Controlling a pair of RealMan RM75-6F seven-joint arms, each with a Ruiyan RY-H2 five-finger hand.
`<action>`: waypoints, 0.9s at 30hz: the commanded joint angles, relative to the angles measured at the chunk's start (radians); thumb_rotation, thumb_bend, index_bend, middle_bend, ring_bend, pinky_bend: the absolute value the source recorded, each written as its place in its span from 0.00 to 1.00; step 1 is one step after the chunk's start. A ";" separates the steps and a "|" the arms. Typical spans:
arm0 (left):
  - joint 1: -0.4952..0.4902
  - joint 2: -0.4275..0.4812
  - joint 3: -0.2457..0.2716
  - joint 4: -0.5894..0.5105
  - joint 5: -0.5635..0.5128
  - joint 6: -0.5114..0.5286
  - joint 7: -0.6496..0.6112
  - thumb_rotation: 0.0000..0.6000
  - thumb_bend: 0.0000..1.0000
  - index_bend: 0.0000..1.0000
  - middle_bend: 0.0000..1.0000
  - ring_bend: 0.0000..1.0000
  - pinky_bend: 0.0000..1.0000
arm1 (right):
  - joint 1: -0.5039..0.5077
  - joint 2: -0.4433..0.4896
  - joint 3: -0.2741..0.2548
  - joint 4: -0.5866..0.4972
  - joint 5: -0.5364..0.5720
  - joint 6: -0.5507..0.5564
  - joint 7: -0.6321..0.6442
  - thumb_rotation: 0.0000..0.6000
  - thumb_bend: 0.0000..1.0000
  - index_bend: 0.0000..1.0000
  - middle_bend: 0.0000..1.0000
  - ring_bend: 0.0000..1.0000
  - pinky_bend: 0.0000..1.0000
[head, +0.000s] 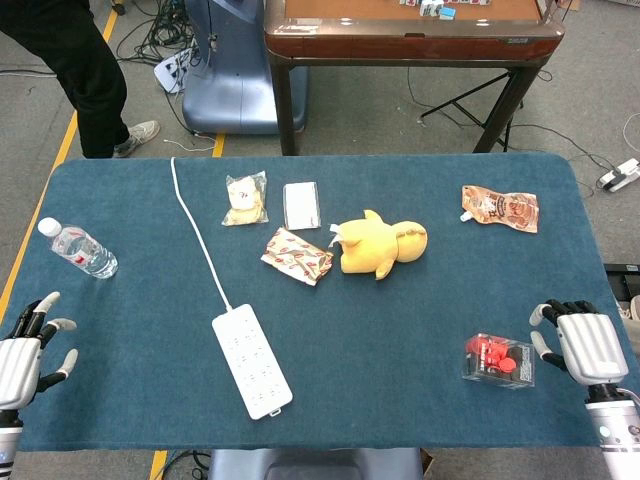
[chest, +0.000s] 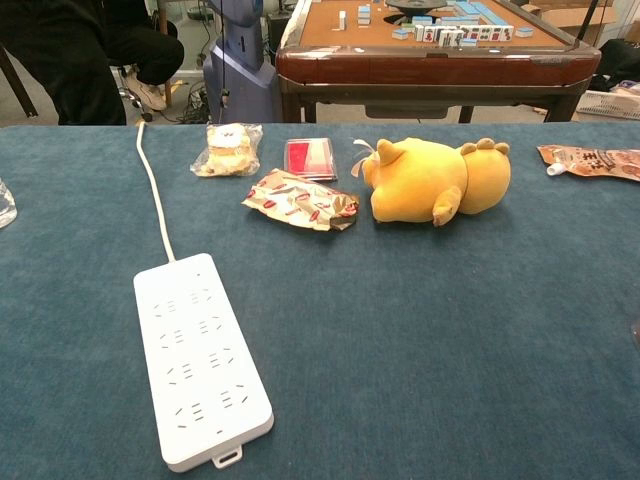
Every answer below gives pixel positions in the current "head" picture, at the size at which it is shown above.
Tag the white multi-socket with plugs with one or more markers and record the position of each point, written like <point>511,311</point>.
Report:
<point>172,70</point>

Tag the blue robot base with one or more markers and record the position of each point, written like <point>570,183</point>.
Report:
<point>235,75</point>

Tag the yellow plush toy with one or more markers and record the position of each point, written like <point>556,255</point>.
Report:
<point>382,245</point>

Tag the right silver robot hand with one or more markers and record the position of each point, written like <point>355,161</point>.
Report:
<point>590,345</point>

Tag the clear plastic water bottle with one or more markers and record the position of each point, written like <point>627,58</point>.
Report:
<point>80,248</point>

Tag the blue table cloth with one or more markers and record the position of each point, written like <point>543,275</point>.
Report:
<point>320,310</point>

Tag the person in black clothes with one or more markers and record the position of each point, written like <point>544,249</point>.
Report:
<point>75,70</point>

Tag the red patterned snack packet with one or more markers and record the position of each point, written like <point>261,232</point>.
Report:
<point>296,256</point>

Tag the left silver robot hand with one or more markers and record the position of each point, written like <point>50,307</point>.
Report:
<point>19,357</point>

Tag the clear box of red toy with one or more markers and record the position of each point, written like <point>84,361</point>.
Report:
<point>497,359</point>

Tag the white card pack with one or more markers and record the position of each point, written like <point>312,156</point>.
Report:
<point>301,205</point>

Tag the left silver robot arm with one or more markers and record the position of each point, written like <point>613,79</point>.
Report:
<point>7,440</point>

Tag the brown mahjong table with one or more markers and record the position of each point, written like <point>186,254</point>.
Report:
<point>415,35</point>

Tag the orange spouted drink pouch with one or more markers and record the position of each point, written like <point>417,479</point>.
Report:
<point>502,208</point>

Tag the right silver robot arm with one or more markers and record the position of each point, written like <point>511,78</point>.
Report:
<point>617,430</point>

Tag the clear bag of pastry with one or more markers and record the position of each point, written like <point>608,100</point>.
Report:
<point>245,200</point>

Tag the mahjong tiles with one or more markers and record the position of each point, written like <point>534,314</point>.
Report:
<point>440,7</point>

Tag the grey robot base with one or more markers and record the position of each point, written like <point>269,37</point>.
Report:
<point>315,464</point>

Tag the white floor power strip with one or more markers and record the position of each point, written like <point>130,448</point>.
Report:
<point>621,176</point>

